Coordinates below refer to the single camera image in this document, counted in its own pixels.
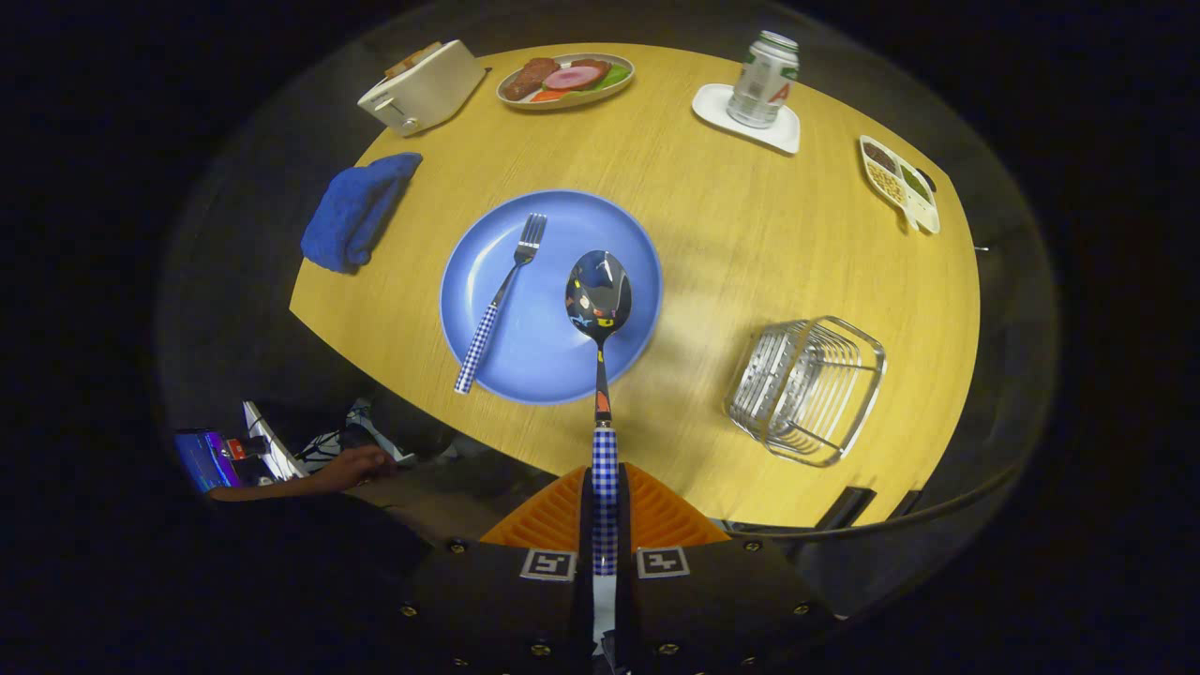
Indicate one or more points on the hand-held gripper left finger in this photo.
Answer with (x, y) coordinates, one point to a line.
(497, 609)

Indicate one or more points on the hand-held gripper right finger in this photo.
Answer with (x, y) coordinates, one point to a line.
(712, 609)

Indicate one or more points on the person's leg in khaki trousers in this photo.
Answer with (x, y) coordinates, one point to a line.
(422, 511)

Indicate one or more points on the wide black bar under table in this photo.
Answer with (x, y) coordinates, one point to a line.
(844, 508)

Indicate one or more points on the narrow black bar under table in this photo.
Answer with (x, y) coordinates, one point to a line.
(905, 504)

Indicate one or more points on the black and white patterned cloth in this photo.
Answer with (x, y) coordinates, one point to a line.
(323, 445)

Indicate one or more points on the blue round plate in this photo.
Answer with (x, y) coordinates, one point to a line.
(544, 356)

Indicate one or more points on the white flat device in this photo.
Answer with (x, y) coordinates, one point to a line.
(272, 445)

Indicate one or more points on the phone with lit screen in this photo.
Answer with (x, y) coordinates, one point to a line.
(206, 459)

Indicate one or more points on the blue folded cloth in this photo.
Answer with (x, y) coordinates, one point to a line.
(352, 216)

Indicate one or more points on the white divided spice dish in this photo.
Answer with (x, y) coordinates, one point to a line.
(886, 183)

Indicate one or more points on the black round table grommet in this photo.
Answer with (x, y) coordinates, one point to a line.
(926, 178)

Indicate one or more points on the white square coaster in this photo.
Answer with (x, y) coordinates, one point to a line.
(717, 108)

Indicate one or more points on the white toaster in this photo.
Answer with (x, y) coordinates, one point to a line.
(427, 89)

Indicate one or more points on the white drink bottle green label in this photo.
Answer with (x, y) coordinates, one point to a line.
(761, 84)

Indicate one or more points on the grey plate of food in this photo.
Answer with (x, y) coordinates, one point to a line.
(567, 80)

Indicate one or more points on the brown toast slices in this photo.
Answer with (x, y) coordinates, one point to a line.
(412, 58)

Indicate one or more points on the thin grey curved rail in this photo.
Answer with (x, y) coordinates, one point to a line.
(937, 517)

